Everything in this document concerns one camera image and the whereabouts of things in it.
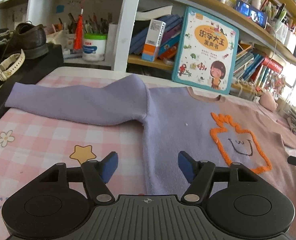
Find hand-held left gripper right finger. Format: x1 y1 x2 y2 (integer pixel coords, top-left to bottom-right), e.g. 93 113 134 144
177 151 260 204

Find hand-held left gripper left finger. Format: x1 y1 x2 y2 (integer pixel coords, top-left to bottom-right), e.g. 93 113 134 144
38 152 118 205

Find pink and purple sweater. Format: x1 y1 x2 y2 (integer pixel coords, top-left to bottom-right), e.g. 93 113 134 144
5 74 296 240

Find pink plush toy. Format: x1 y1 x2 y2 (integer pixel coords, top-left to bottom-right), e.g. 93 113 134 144
259 92 279 112

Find pink checkered tablecloth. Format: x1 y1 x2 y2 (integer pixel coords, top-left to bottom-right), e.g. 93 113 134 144
0 66 296 240

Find colourful bead ornament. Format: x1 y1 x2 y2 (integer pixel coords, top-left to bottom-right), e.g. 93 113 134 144
257 74 286 93

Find red thick dictionary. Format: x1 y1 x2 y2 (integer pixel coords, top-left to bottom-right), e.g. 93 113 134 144
262 56 284 75

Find row of leaning picture books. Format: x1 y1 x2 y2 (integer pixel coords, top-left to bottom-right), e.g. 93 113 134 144
234 44 266 83

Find white storage box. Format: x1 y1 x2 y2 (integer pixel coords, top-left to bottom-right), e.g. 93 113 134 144
284 31 296 52

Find white can with green lid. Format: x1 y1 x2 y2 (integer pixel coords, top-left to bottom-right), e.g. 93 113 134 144
82 33 107 62

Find teal children's picture book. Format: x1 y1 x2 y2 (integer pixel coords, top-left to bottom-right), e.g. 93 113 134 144
172 6 240 95

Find black box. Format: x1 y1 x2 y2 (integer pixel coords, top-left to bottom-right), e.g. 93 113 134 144
0 44 64 128

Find clear pen holder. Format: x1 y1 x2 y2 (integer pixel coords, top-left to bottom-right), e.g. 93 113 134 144
271 20 289 43

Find white and orange toothpaste box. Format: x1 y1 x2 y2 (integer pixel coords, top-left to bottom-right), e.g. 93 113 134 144
141 19 166 62

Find red tassel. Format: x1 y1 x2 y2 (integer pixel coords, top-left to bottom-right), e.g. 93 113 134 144
73 0 88 50

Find leaning blue books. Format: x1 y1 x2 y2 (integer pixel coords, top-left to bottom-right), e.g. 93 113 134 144
129 14 183 60

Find cream wrist watch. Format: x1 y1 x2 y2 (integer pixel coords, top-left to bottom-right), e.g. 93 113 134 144
0 50 26 81

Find wooden bookshelf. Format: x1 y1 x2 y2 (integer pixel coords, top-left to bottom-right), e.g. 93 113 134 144
0 0 296 105

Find black smartphone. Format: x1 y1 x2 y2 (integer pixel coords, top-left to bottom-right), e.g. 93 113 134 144
235 0 268 28

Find brown leather shoe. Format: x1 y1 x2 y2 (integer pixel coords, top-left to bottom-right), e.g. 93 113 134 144
1 23 49 58

